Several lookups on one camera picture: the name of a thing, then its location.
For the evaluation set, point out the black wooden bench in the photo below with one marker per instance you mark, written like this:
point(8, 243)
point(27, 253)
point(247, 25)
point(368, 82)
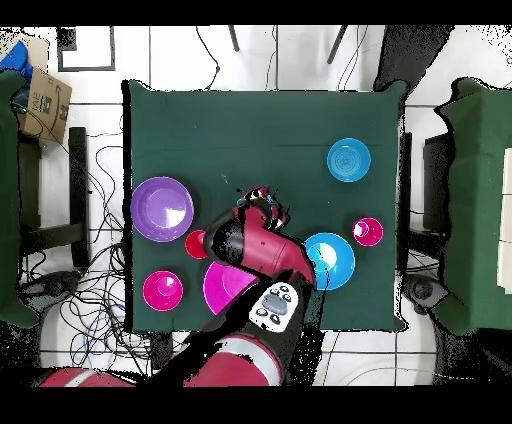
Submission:
point(78, 196)

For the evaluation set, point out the black tripod leg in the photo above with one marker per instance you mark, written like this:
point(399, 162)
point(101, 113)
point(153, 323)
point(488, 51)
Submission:
point(234, 39)
point(337, 44)

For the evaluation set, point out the cardboard box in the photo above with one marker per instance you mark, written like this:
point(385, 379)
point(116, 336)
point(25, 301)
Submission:
point(44, 106)

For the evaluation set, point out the red cup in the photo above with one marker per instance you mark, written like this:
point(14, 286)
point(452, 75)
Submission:
point(194, 244)

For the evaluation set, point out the green cloth covered table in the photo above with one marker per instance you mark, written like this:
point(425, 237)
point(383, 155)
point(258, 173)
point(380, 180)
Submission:
point(476, 200)
point(8, 200)

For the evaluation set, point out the dark green table cloth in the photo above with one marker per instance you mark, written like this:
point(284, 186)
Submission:
point(200, 120)

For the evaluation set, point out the blue bag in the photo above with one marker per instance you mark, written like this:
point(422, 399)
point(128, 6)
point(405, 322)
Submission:
point(16, 60)

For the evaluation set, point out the small crimson bowl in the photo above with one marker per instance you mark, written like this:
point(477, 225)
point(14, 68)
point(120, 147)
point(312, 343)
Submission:
point(162, 292)

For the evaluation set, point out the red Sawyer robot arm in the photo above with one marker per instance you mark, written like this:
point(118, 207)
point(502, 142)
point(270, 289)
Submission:
point(264, 248)

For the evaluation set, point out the large pink bowl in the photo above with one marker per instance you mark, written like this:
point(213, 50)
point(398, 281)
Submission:
point(220, 288)

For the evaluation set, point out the ribbed pink-red cup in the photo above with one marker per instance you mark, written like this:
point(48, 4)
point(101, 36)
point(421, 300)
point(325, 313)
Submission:
point(368, 232)

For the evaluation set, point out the white box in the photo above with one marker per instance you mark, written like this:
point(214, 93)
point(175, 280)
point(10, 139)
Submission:
point(506, 220)

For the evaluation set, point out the wide purple bowl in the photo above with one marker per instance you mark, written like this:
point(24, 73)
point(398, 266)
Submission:
point(162, 208)

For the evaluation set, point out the black square floor frame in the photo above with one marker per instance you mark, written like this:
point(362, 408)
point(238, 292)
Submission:
point(113, 48)

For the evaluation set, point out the person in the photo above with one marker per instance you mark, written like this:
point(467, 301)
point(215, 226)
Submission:
point(408, 56)

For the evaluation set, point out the flat-bottomed blue bowl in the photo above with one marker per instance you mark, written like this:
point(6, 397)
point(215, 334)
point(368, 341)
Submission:
point(348, 160)

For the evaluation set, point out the deep blue bowl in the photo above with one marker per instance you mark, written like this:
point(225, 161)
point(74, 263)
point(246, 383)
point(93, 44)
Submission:
point(336, 260)

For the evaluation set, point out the grey black equipment base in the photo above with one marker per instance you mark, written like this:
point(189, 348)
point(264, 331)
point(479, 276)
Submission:
point(424, 290)
point(54, 284)

